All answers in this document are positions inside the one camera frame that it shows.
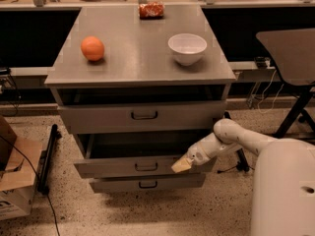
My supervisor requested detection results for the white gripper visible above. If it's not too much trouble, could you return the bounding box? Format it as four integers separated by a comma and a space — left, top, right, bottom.
171, 147, 210, 173

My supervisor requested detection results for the grey drawer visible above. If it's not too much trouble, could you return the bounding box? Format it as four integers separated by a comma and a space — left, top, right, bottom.
74, 130, 210, 178
90, 173, 206, 193
58, 100, 226, 134

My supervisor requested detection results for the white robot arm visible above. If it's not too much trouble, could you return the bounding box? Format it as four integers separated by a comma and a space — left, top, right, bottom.
171, 118, 315, 236

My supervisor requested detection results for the grey top drawer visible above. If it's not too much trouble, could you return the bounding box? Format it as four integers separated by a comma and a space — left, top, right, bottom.
58, 100, 226, 134

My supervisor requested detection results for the grey bottom drawer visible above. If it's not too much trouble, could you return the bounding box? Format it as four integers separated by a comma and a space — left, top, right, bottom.
90, 173, 206, 193

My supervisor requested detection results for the grey drawer cabinet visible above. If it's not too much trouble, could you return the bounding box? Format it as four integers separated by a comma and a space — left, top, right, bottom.
44, 3, 237, 155

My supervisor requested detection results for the white bowl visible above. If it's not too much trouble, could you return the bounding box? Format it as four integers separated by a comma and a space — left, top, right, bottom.
168, 33, 208, 66

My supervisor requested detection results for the black power adapter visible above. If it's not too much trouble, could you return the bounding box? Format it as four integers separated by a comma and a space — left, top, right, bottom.
254, 57, 271, 69

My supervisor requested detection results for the black stand leg left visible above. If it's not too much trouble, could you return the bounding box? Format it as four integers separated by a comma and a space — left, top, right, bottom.
37, 124, 61, 196

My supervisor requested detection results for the orange fruit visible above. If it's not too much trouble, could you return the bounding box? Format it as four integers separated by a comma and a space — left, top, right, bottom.
81, 36, 104, 62

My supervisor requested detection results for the dark side table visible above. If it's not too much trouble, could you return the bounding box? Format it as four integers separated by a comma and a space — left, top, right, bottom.
242, 29, 315, 138

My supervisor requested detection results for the red snack bag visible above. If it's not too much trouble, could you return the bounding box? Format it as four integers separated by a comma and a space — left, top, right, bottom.
139, 2, 164, 20

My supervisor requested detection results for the cardboard box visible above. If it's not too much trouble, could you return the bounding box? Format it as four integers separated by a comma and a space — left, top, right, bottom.
0, 116, 42, 220

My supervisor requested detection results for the black floor cable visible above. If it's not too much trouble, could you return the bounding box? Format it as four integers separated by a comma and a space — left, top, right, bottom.
0, 135, 62, 236

